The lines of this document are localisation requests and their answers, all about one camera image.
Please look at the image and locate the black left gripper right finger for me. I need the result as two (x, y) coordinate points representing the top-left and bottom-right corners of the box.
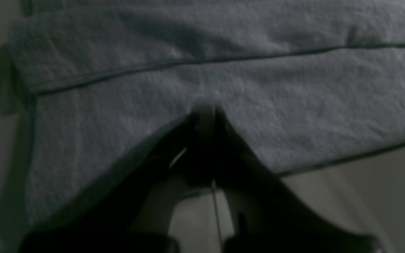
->
(215, 107), (386, 253)

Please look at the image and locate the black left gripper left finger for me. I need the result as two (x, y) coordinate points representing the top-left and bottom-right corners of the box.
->
(18, 111), (200, 253)

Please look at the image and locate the grey T-shirt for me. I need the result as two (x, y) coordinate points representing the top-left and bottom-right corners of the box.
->
(9, 0), (405, 226)

